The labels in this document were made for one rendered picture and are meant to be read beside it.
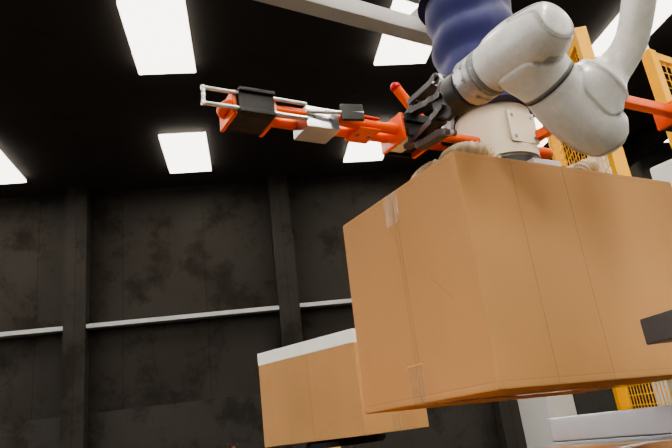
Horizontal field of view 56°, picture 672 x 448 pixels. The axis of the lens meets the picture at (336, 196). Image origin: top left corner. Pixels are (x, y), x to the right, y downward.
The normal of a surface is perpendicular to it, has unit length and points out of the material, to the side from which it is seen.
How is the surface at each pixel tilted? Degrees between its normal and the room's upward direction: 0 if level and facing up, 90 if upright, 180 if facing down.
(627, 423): 90
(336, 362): 90
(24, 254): 90
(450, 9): 107
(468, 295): 89
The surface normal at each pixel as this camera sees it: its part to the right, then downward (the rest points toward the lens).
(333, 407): -0.70, -0.17
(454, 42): -0.55, 0.07
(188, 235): 0.12, -0.36
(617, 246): 0.47, -0.36
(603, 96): 0.18, 0.01
